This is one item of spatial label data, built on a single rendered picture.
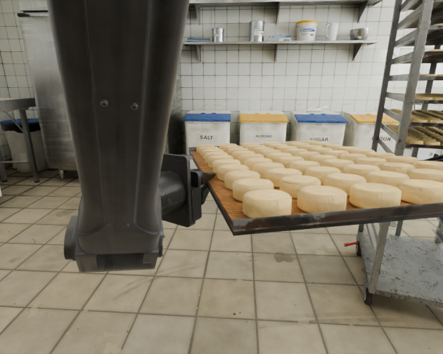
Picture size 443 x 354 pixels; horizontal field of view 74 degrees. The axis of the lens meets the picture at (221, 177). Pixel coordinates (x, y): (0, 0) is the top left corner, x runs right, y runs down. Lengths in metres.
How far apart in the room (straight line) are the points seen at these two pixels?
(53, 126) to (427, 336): 3.56
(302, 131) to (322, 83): 0.89
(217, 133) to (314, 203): 3.09
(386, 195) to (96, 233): 0.27
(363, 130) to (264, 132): 1.09
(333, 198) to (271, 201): 0.06
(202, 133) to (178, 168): 2.98
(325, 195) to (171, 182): 0.19
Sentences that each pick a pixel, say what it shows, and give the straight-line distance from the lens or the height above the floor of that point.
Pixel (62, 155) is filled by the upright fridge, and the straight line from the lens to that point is 3.73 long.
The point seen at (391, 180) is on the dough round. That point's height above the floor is 1.01.
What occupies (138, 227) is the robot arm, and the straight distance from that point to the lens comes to 0.22.
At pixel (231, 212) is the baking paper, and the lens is 0.31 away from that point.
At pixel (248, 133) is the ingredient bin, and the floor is 0.57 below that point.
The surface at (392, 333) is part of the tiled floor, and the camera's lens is 1.74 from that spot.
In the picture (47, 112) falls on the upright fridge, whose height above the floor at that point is 0.81.
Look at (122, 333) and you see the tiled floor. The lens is 1.62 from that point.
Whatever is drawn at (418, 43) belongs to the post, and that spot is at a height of 1.26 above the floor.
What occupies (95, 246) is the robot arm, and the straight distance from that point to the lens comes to 0.25.
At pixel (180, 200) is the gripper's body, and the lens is 0.40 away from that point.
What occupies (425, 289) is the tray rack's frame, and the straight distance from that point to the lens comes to 1.84.
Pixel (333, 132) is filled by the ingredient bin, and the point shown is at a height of 0.59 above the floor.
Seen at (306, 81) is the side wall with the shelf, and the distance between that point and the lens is 4.04.
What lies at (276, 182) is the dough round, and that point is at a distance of 0.41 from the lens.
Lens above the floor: 1.12
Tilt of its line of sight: 18 degrees down
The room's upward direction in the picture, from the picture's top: straight up
